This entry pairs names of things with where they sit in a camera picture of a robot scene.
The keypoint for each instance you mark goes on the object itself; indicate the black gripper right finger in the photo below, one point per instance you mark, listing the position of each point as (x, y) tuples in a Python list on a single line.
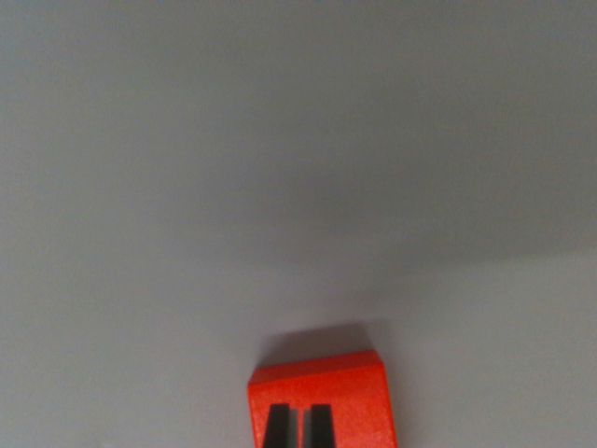
[(322, 427)]

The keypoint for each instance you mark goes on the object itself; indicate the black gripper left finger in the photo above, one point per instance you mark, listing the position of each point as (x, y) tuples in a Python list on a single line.
[(278, 427)]

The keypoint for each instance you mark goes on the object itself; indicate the red cube block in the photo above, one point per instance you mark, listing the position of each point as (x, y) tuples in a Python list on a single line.
[(359, 396)]

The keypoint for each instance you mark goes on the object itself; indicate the white plastic bin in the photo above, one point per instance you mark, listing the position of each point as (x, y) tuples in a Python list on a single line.
[(280, 186)]

